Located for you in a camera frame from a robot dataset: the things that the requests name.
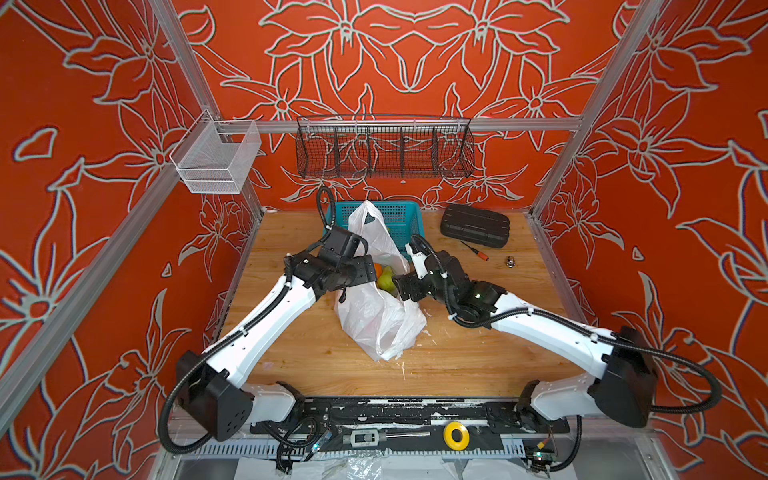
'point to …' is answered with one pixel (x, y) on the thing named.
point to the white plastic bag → (381, 322)
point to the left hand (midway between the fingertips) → (363, 268)
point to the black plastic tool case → (475, 226)
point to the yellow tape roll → (448, 439)
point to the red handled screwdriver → (480, 254)
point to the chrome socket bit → (510, 262)
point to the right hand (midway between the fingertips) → (399, 271)
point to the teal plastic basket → (404, 219)
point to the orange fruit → (378, 269)
